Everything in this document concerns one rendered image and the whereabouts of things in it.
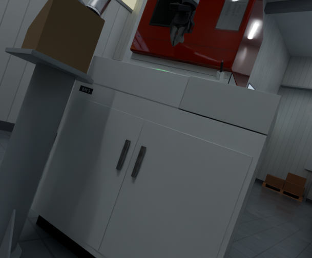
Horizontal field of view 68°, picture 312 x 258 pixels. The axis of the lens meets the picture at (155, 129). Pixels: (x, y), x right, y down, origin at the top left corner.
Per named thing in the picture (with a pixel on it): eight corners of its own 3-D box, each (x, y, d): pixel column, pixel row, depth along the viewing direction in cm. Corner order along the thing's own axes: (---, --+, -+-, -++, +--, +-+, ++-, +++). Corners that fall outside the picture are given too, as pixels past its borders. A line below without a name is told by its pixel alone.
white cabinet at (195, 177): (99, 205, 181) (134, 105, 180) (219, 278, 138) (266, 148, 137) (22, 223, 123) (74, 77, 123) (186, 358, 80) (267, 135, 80)
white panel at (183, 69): (117, 100, 191) (133, 54, 191) (211, 130, 155) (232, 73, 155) (115, 99, 188) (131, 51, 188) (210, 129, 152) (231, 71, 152)
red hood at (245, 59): (165, 81, 251) (184, 28, 251) (241, 99, 215) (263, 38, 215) (128, 49, 184) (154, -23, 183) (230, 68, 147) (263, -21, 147)
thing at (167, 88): (96, 85, 130) (104, 62, 130) (185, 112, 105) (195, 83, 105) (84, 80, 121) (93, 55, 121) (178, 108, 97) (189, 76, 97)
